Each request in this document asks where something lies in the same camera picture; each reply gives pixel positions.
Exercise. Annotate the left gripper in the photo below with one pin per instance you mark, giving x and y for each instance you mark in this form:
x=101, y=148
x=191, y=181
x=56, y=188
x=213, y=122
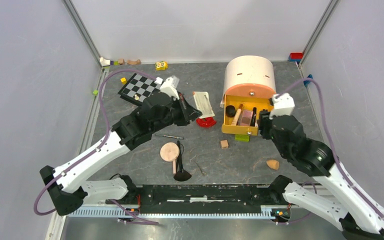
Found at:
x=189, y=114

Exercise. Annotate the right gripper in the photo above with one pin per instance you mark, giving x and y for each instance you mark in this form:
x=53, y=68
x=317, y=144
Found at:
x=265, y=120

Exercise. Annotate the black mascara tube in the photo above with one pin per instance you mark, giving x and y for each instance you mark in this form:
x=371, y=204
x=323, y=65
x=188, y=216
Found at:
x=253, y=117

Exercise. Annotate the red plastic arch toy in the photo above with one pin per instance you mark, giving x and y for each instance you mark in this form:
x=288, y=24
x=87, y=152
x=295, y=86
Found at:
x=206, y=122

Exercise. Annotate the pink blush palette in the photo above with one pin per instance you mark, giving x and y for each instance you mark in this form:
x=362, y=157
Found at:
x=246, y=118

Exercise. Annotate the beige concealer tube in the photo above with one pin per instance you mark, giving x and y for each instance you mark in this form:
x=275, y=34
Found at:
x=237, y=115

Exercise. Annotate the small black round jar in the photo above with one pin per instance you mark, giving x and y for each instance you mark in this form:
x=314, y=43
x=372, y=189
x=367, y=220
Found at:
x=230, y=111

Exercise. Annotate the round pink powder compact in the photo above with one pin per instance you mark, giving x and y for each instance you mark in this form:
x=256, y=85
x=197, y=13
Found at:
x=169, y=152

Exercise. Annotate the round drawer organizer box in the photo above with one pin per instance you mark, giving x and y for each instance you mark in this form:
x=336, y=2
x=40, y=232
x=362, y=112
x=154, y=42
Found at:
x=248, y=80

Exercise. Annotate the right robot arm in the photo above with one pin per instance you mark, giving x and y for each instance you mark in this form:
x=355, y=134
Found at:
x=353, y=212

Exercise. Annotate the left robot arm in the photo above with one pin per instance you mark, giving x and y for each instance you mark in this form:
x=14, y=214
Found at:
x=68, y=185

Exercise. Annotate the orange makeup sponge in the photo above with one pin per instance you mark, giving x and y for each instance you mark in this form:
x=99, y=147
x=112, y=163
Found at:
x=273, y=164

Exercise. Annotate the black makeup brush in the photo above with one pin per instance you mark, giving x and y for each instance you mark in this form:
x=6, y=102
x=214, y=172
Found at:
x=181, y=175

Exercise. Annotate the green lego brick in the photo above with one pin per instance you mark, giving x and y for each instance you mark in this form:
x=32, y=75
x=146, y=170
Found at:
x=242, y=138

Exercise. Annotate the small wooden cube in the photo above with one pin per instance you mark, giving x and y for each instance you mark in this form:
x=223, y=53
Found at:
x=224, y=144

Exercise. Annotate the yellow toy block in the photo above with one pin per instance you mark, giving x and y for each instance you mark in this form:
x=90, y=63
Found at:
x=161, y=66

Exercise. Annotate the black white chessboard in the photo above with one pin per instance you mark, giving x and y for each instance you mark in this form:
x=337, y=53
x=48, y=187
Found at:
x=140, y=85

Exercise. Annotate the yellow cube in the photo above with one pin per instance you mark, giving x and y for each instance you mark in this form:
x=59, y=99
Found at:
x=123, y=80

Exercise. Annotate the red blue blocks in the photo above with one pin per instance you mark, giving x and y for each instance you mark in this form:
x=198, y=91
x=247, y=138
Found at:
x=295, y=56

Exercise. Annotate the wooden arch block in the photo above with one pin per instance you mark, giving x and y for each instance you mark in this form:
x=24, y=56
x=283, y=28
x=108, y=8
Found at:
x=134, y=62

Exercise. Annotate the small wooden block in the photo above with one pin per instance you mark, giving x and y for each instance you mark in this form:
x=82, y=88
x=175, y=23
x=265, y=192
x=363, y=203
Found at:
x=121, y=61

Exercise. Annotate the blue block by wall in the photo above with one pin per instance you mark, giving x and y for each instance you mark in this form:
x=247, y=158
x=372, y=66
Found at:
x=308, y=81

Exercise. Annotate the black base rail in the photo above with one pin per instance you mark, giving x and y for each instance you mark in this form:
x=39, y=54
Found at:
x=201, y=198

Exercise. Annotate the green cube on rail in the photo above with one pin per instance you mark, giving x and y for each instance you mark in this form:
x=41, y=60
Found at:
x=95, y=92

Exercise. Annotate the white corner bracket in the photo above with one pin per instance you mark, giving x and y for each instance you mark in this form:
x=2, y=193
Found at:
x=105, y=62

